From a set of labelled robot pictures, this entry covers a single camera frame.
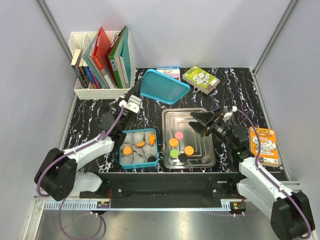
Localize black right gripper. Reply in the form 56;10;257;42
188;107;235;150

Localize teal box lid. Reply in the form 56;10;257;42
140;69;191;105

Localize orange fish shaped cookie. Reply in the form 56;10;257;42
149;133;156;146

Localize orange round cracker cookie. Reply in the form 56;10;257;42
184;145;195;156
122;146;133;156
135;141;146;148
169;137;179;148

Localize black sandwich cookie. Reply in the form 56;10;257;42
178;153;188;163
147;155;157;163

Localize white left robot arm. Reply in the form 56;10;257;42
34;80;142;202

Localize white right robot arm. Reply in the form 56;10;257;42
189;106;316;240

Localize pink round cookie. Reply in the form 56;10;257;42
174;131;184;140

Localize steel baking tray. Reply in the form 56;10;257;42
162;108;216;169

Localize green round cookie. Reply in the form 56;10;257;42
170;149;180;159

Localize dog picture book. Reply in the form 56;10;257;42
156;66;181;81

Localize dark blue paperback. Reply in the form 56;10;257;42
83;64;97;89

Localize teal cookie box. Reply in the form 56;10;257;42
119;128;159;170

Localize teal grey book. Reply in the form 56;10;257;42
83;32;109;89

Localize tan spine paperback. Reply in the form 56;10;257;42
70;48;89;89

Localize orange book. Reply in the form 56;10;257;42
248;126;280;168

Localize white file organizer rack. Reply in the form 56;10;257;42
68;31;136;100

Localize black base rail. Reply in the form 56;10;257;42
79;172;244;210

